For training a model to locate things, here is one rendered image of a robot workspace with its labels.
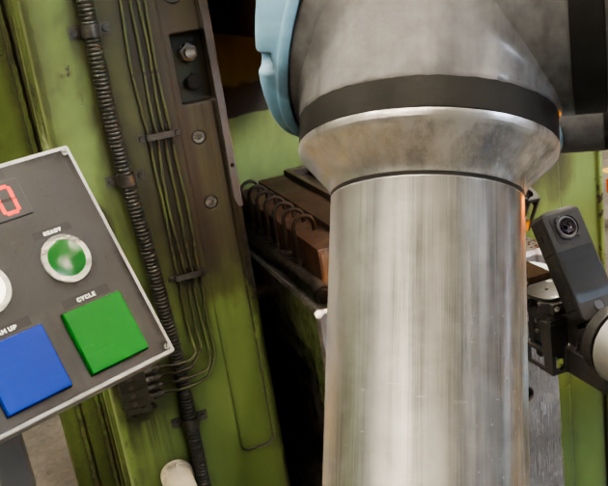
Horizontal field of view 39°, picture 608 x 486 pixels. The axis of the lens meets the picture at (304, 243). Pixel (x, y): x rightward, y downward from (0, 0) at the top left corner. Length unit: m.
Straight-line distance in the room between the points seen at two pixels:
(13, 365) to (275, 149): 0.86
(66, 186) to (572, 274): 0.57
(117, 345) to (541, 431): 0.73
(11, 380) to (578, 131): 0.60
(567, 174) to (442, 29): 1.23
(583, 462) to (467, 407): 1.49
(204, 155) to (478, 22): 0.94
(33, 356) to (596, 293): 0.58
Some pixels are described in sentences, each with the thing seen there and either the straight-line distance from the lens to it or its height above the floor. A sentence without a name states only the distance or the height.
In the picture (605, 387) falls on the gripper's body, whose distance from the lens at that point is 0.87.
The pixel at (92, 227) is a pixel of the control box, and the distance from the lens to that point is 1.02.
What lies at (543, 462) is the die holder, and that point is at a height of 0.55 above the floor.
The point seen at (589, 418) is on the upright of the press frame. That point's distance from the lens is 1.78.
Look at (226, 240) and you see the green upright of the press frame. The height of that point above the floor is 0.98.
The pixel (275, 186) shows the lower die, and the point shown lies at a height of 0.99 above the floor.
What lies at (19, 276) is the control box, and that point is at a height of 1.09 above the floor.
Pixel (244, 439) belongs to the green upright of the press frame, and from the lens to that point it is 1.44.
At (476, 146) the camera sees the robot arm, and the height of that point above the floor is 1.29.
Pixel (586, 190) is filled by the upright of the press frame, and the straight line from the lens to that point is 1.60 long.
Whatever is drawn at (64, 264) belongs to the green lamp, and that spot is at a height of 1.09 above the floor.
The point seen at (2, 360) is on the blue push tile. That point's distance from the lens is 0.94.
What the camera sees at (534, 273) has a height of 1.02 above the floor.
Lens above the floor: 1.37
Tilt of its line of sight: 18 degrees down
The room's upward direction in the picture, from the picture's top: 9 degrees counter-clockwise
